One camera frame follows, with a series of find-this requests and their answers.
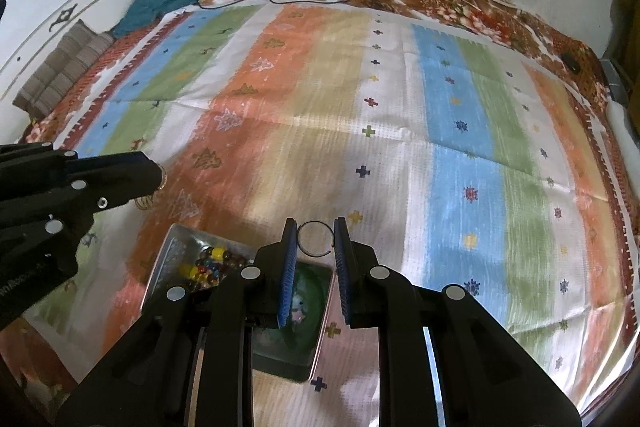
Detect thin gold bangle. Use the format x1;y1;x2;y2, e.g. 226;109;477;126
134;191;164;210

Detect dark furniture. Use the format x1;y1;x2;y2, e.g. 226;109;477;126
602;0;640;68

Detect metal tray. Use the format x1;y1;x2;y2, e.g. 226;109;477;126
138;222;335;383

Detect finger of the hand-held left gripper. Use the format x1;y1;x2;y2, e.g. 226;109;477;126
0;187;97;272
0;142;167;210

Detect thin dark wire bangle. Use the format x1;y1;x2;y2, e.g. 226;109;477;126
297;220;337;256

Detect striped printed mat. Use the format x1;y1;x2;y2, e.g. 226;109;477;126
22;2;637;427

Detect multicolour bead bracelet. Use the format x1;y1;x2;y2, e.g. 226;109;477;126
179;245;252;296

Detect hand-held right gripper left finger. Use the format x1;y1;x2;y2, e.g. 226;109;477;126
55;217;300;427

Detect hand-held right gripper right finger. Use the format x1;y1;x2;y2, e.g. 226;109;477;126
332;216;584;427

